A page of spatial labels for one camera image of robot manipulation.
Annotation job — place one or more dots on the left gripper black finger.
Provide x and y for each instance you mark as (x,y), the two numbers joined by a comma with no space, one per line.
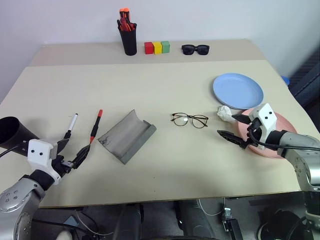
(63,146)
(81,156)

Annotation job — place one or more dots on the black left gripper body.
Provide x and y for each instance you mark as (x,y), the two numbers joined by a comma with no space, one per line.
(61,165)

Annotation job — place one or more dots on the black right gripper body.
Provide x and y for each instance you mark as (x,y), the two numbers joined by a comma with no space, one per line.
(254,126)

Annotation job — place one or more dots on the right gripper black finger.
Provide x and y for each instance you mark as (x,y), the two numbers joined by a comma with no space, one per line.
(231,136)
(242,118)

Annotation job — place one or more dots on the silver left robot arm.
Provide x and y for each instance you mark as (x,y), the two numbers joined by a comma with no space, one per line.
(15,197)

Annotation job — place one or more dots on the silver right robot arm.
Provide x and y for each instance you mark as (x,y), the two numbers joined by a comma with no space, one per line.
(303,155)

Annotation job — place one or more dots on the crumpled white paper ball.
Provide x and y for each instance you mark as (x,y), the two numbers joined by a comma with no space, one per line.
(225,113)

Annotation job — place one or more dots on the white marker pen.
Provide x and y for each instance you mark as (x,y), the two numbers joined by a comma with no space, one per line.
(72,123)

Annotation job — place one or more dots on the blue plate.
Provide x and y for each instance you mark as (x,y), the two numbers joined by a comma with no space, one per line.
(237,91)

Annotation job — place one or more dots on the red and black pen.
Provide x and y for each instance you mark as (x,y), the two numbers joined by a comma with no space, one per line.
(95,127)

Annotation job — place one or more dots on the pink plate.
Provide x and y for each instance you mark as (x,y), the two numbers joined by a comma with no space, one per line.
(287,125)

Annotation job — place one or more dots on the open grey glasses case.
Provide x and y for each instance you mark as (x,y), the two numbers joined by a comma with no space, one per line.
(125,137)

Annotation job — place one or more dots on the empty black pen cup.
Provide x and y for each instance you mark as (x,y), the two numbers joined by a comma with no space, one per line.
(12,133)

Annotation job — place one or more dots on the thin brown rimmed eyeglasses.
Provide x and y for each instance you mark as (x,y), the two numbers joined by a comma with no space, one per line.
(180,120)

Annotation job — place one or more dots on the blue round object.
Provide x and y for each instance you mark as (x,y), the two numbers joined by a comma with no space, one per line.
(285,80)

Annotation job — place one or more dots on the black chair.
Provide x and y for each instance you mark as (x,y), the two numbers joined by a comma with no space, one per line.
(308,82)

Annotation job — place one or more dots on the white shoe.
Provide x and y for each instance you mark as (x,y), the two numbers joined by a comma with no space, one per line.
(63,235)

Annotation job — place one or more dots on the black sunglasses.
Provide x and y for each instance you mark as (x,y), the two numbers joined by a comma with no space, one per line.
(188,49)

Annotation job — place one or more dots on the black metal table clamp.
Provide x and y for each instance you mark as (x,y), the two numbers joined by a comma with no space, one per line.
(231,225)

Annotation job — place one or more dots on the dark rounded shape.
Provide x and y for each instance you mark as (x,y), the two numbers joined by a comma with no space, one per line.
(195,220)

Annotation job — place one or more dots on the black round base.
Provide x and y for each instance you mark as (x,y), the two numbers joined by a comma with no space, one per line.
(282,225)

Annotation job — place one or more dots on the green block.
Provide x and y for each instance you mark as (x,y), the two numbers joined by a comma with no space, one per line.
(166,47)

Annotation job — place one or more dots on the yellow block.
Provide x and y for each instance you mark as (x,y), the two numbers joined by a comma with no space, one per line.
(157,48)

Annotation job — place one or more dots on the red block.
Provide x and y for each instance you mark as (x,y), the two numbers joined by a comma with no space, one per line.
(148,48)

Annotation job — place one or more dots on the black pen holder with pens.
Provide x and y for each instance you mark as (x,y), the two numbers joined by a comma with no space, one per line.
(129,42)

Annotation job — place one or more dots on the red black pen in holder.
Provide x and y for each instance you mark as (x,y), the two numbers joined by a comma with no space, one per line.
(131,26)
(120,25)

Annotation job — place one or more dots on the orange capped marker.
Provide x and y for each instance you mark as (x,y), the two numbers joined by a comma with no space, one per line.
(124,12)

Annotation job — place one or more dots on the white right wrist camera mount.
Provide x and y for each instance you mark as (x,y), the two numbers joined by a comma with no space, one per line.
(265,116)

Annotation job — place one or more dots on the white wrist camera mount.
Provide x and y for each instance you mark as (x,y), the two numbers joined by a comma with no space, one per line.
(265,116)
(38,153)

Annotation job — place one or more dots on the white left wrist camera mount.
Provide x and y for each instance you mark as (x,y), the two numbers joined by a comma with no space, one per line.
(38,153)

